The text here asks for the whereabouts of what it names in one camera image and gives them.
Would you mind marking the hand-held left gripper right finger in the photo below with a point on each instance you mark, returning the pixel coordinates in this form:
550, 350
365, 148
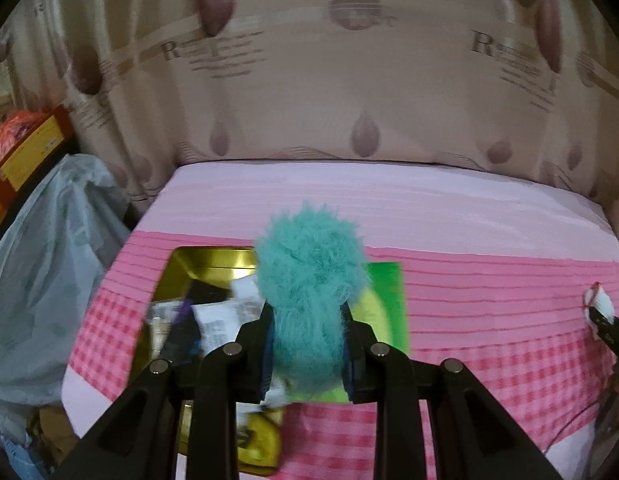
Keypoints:
347, 360

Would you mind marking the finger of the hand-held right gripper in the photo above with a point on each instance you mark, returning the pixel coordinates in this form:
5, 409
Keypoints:
612, 332

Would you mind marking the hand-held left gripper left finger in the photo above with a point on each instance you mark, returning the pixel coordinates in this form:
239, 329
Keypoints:
267, 360

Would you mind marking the white red-edged pad packet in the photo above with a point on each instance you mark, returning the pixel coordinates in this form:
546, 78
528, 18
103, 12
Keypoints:
602, 302

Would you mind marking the white wipe packet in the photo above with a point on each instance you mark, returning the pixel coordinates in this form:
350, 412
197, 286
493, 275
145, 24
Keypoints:
217, 325

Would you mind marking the yellow white sock bundle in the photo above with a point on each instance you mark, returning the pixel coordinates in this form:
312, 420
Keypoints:
264, 440

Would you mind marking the black packet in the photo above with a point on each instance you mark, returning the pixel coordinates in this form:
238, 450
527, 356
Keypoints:
184, 335

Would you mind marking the teal fluffy puff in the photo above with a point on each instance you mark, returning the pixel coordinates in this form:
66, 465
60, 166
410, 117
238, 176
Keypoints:
309, 280

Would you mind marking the gold tin box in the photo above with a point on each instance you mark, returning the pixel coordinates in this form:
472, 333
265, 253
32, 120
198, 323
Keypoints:
209, 260

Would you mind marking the green cardboard box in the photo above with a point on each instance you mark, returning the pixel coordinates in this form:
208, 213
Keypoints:
384, 305

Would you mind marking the grey plastic bag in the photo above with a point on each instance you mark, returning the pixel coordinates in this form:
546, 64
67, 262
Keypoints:
49, 260

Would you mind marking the beige leaf print curtain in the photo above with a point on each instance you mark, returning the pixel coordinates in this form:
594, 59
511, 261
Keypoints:
309, 85

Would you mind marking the orange cardboard box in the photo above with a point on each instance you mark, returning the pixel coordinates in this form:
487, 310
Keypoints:
34, 147

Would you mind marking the red orange bag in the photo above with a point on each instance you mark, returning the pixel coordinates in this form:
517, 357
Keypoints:
16, 130

